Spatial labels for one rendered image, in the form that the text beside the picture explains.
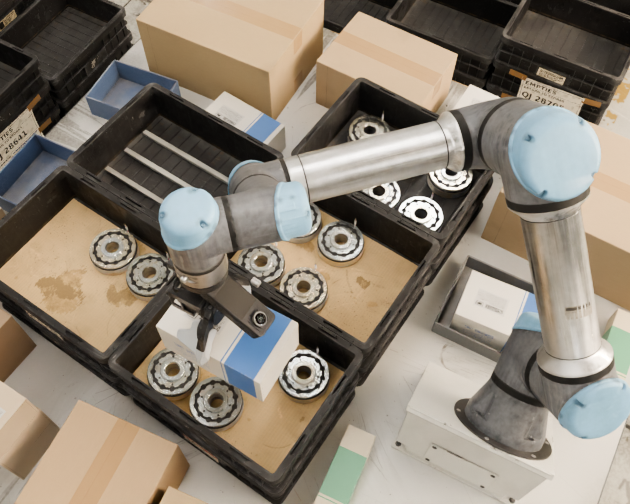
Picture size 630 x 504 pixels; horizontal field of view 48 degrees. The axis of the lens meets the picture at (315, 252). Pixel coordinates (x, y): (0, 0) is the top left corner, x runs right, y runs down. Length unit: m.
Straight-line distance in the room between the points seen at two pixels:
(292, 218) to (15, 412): 0.73
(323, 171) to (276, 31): 0.92
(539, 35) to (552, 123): 1.66
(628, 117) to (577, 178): 2.19
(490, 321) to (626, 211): 0.39
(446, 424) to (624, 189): 0.73
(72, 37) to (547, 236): 2.09
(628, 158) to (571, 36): 0.95
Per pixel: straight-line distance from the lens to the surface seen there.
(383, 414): 1.58
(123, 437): 1.43
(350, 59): 1.91
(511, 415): 1.33
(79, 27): 2.82
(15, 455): 1.54
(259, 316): 1.05
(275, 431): 1.43
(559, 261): 1.07
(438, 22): 2.77
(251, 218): 0.91
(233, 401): 1.42
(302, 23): 1.94
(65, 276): 1.64
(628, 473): 2.46
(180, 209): 0.90
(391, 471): 1.55
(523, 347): 1.29
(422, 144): 1.08
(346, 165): 1.05
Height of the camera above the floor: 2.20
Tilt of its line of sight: 60 degrees down
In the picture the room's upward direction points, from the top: 1 degrees clockwise
